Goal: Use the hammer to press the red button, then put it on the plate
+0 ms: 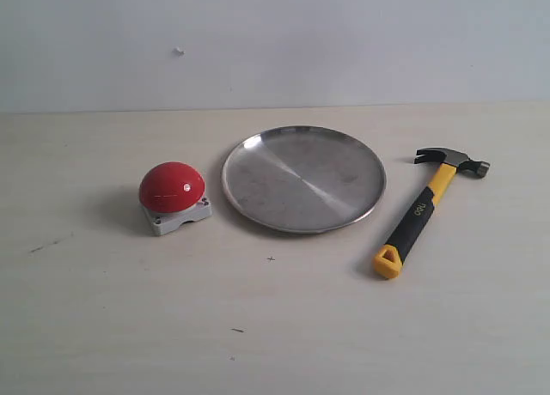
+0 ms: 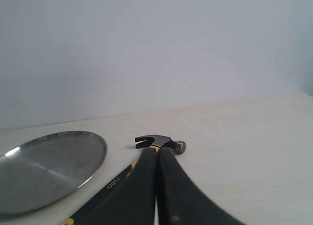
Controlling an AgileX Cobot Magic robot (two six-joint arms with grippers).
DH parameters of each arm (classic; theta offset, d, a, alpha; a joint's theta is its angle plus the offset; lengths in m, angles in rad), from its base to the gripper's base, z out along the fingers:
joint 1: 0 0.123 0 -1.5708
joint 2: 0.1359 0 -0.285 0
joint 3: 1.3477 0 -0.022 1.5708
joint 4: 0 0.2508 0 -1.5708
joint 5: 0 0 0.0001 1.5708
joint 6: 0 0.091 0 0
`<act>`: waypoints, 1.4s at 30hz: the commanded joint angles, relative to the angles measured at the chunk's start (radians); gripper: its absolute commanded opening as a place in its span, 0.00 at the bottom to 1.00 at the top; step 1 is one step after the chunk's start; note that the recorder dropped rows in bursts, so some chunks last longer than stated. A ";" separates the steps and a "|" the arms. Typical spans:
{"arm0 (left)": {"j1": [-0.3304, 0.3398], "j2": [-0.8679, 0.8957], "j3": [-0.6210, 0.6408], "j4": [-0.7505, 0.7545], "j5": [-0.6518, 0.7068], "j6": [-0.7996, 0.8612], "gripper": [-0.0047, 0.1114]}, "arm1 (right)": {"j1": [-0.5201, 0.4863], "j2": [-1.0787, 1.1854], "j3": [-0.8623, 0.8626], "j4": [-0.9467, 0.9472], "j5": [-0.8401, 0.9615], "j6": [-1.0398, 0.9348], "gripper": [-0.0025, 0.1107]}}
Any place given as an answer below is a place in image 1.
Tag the yellow black claw hammer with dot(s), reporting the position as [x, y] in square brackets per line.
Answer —
[389, 260]

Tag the red dome push button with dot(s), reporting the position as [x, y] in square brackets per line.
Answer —
[172, 194]

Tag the round stainless steel plate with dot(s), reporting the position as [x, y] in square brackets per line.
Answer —
[303, 179]

